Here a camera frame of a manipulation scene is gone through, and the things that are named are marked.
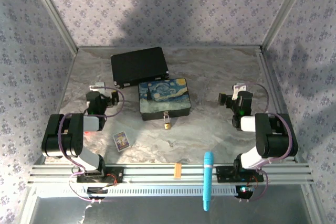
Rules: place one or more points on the starry night painted box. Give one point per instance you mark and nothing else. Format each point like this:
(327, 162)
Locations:
(162, 95)

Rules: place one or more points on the brass padlock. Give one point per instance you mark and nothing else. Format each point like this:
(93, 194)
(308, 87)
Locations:
(167, 125)

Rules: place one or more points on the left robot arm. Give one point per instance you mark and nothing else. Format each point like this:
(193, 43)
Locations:
(89, 123)

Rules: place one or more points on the black hard case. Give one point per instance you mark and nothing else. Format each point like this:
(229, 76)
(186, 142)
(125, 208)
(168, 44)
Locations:
(139, 64)

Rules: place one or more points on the small illustrated card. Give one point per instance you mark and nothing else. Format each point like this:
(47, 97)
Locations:
(121, 142)

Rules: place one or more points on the blue marker pen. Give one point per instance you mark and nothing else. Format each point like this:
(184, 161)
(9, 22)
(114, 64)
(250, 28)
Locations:
(208, 174)

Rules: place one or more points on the small orange wooden block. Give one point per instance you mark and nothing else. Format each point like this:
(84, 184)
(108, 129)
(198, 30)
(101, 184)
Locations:
(178, 170)

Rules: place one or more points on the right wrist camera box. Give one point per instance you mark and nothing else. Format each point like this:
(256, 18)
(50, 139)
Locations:
(239, 90)

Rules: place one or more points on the aluminium side rail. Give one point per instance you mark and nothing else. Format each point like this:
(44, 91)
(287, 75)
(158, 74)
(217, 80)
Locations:
(63, 90)
(271, 82)

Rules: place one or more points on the aluminium table edge rail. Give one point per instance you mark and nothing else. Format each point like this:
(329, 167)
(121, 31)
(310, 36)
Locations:
(210, 47)

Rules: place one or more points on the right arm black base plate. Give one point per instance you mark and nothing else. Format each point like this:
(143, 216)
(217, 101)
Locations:
(223, 174)

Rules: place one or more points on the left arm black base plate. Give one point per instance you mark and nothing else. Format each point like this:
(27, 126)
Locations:
(118, 179)

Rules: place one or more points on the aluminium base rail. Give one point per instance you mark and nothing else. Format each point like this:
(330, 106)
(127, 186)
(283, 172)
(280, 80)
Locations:
(149, 172)

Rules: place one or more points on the aluminium corner post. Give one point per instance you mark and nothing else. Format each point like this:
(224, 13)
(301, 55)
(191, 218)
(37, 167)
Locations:
(54, 11)
(283, 11)

